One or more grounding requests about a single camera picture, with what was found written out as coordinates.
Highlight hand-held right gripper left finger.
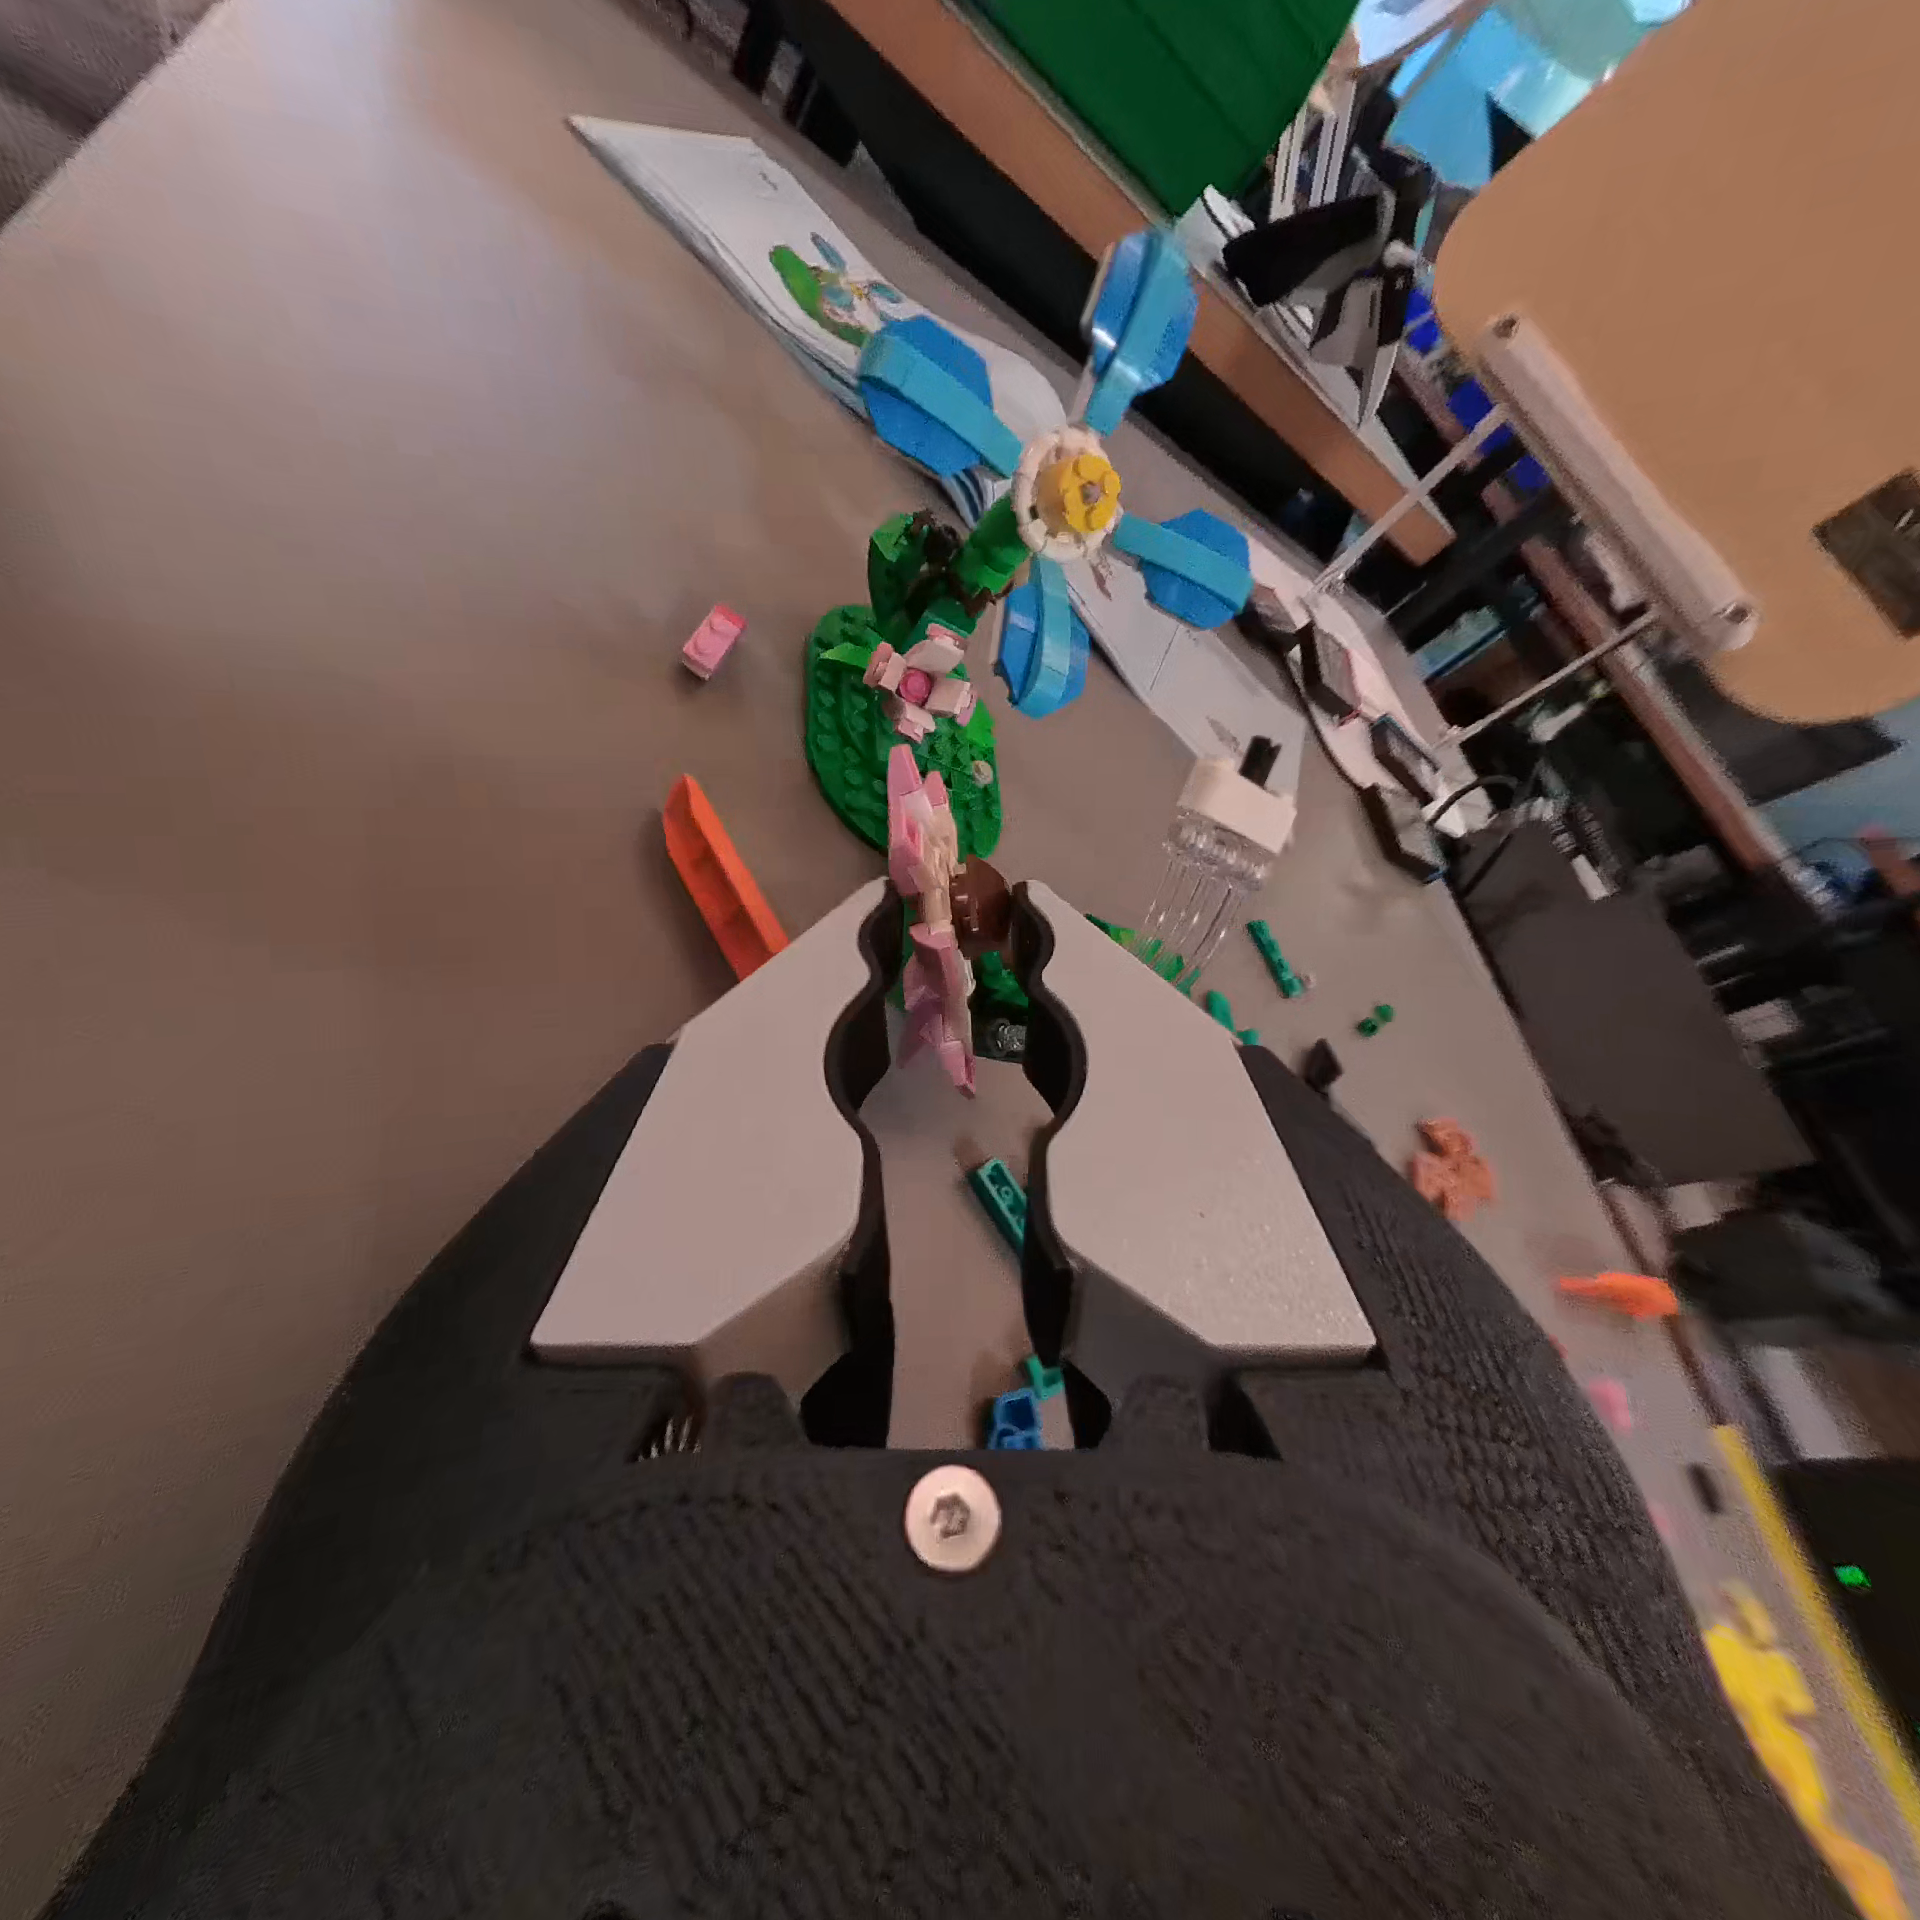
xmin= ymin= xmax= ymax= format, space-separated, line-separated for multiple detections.
xmin=529 ymin=874 xmax=904 ymax=1451

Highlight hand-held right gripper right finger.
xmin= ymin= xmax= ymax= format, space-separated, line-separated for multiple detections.
xmin=1009 ymin=881 xmax=1384 ymax=1456

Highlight pink lego flower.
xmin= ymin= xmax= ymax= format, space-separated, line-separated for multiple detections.
xmin=885 ymin=744 xmax=1012 ymax=1097

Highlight brick-built bird and flower model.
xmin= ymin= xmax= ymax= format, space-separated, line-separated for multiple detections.
xmin=804 ymin=227 xmax=1254 ymax=864

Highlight teal lego plate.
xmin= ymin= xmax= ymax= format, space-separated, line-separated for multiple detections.
xmin=964 ymin=1156 xmax=1036 ymax=1254

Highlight brownish orange lego pieces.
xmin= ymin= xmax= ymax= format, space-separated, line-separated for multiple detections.
xmin=1408 ymin=1119 xmax=1504 ymax=1220

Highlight green lego leaf piece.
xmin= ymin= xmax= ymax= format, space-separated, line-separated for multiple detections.
xmin=1085 ymin=914 xmax=1204 ymax=996

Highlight orange lego brick separator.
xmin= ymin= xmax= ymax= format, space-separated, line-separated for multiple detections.
xmin=661 ymin=776 xmax=791 ymax=981

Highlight clear lego piece white cap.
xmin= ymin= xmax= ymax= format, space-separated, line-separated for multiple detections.
xmin=1139 ymin=734 xmax=1301 ymax=979

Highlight pile of yellow lego pieces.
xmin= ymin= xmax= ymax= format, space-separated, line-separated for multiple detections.
xmin=1702 ymin=1427 xmax=1905 ymax=1920

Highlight lego instruction booklet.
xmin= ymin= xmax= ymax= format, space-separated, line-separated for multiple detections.
xmin=566 ymin=119 xmax=1322 ymax=776

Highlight black box with green light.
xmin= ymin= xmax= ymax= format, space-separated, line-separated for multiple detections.
xmin=1769 ymin=1456 xmax=1920 ymax=1651

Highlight black and white plush toy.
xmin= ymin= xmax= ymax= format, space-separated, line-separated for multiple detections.
xmin=1222 ymin=150 xmax=1444 ymax=424

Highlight large wooden desk divider panel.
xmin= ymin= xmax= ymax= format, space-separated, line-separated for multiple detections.
xmin=1251 ymin=0 xmax=1920 ymax=790

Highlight wooden side desk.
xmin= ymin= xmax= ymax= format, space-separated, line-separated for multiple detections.
xmin=825 ymin=0 xmax=1456 ymax=564

